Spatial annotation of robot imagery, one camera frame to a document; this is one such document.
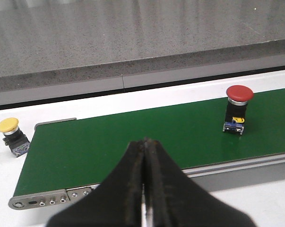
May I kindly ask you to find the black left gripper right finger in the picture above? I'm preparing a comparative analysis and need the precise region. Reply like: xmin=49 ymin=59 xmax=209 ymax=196
xmin=143 ymin=139 xmax=255 ymax=227

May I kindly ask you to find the grey stone shelf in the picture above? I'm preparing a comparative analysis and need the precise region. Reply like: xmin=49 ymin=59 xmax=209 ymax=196
xmin=0 ymin=0 xmax=285 ymax=92

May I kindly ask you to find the metal conveyor end plate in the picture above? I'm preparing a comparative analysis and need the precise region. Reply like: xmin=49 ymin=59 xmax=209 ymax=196
xmin=8 ymin=184 xmax=99 ymax=210

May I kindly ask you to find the yellow mushroom push button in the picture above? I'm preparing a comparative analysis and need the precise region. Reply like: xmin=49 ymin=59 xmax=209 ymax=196
xmin=0 ymin=117 xmax=30 ymax=157

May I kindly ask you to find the red mushroom push button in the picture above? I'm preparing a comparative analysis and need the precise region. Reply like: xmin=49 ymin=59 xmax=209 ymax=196
xmin=223 ymin=85 xmax=254 ymax=135

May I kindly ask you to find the aluminium conveyor frame rail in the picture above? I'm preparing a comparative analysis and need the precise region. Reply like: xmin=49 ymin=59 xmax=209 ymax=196
xmin=182 ymin=153 xmax=285 ymax=178

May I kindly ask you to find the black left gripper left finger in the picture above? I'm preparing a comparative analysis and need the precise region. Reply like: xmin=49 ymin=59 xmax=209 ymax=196
xmin=47 ymin=140 xmax=144 ymax=227

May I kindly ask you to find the green conveyor belt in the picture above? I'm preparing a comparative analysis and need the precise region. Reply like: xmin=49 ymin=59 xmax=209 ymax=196
xmin=14 ymin=88 xmax=285 ymax=196

